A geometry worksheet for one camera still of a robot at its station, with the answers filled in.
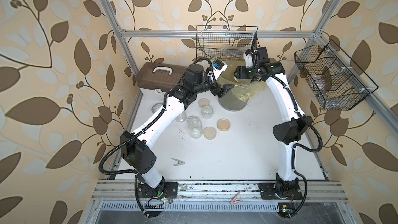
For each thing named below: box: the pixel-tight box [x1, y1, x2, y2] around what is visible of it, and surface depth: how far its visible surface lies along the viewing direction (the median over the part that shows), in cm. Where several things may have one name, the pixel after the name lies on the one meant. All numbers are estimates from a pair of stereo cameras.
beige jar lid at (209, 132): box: [203, 126, 217, 140], surface depth 95 cm
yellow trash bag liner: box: [216, 76, 267, 103], surface depth 86 cm
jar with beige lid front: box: [186, 115, 203, 139], surface depth 95 cm
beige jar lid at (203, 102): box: [198, 98, 211, 108], surface depth 113 cm
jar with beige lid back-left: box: [201, 105, 214, 120], surface depth 104 cm
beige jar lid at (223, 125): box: [216, 118, 231, 133], surface depth 101 cm
